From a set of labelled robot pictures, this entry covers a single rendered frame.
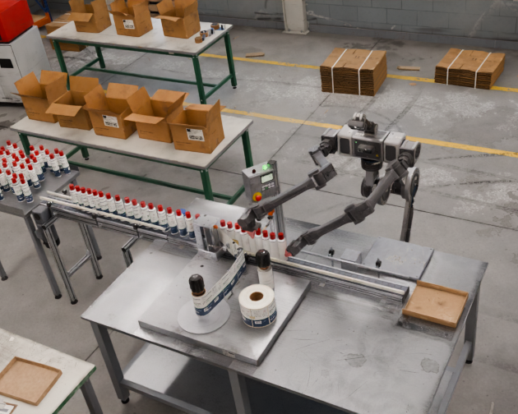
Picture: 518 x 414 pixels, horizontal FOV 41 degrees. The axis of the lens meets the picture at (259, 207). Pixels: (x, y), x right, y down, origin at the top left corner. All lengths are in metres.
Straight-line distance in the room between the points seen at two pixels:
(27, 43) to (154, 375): 5.40
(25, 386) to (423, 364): 2.16
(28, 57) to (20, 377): 5.56
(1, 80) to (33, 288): 3.73
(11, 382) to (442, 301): 2.46
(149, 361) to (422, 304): 1.88
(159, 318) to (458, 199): 3.17
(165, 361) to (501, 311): 2.39
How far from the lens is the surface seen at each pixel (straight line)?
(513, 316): 5.25
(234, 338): 3.89
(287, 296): 4.08
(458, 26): 9.14
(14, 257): 6.54
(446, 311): 4.04
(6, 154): 5.87
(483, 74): 8.04
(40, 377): 4.16
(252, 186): 4.08
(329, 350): 3.83
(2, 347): 4.45
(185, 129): 5.69
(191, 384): 4.61
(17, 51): 8.94
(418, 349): 3.83
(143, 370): 4.78
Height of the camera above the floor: 3.66
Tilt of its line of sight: 35 degrees down
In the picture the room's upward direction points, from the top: 9 degrees counter-clockwise
